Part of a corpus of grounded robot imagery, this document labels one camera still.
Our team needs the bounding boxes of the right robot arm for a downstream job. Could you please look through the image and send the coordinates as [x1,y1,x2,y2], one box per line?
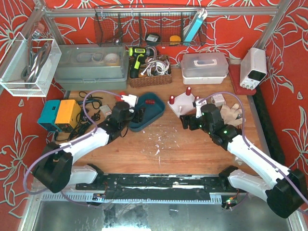
[180,103,308,218]

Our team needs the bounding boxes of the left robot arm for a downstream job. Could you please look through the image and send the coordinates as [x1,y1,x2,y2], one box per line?
[32,101,145,193]

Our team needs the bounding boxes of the teal plastic tray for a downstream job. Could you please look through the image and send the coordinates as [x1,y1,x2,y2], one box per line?
[129,92,166,132]

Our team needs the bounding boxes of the white cube charger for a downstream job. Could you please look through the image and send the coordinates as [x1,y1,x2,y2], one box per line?
[211,94,226,107]

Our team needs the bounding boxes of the woven brown basket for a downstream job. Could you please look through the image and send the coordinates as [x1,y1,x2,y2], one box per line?
[128,67,172,88]

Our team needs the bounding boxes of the beige work glove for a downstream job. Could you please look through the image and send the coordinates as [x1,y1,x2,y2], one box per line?
[220,103,243,127]

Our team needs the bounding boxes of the white clear lidded toolbox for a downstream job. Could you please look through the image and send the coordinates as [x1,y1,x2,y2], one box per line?
[181,52,229,85]

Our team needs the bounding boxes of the red mat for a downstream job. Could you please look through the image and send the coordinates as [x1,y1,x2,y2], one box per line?
[229,64,257,96]

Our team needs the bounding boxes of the grey plastic storage box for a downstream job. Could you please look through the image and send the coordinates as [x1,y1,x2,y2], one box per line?
[54,44,129,91]

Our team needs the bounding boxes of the white bench power supply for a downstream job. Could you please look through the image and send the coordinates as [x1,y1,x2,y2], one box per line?
[240,48,267,90]

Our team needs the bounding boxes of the yellow tape measure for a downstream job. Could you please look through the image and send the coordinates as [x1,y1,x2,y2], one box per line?
[169,35,181,46]

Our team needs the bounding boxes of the teal power supply box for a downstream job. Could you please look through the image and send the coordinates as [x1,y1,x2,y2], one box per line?
[37,100,62,132]

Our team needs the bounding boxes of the blue white book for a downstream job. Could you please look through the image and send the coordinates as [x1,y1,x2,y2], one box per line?
[183,8,208,46]

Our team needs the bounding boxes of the clear acrylic bin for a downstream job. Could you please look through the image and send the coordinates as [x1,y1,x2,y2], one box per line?
[0,33,62,97]

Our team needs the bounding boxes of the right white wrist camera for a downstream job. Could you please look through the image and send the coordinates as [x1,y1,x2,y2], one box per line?
[193,99,207,118]

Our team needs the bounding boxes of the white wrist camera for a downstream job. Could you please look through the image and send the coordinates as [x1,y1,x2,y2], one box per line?
[121,94,138,107]
[193,99,207,118]

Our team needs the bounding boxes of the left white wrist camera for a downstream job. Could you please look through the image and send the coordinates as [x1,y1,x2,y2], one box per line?
[121,94,138,107]

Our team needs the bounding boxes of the white four-peg base plate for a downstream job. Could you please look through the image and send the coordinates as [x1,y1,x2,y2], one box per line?
[167,92,195,117]

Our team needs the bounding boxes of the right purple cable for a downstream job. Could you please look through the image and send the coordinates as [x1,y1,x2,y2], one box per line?
[197,91,308,215]

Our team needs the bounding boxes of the purple cable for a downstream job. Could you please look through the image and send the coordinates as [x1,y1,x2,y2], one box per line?
[197,91,308,215]
[23,90,123,208]

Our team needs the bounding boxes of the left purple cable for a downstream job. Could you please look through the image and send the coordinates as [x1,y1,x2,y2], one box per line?
[23,90,123,208]

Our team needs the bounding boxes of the white coiled cable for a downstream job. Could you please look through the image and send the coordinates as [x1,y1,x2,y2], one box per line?
[141,60,170,77]

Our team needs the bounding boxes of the black tangled cables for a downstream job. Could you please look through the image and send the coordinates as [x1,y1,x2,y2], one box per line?
[54,90,104,144]

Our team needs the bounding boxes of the green yellow cordless drill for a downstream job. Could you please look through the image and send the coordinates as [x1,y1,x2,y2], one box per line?
[128,47,154,78]

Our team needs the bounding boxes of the black wire wall basket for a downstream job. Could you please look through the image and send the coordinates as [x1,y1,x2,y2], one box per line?
[94,3,206,46]

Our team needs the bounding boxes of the grey coiled cable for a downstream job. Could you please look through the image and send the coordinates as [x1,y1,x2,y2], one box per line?
[21,36,51,89]

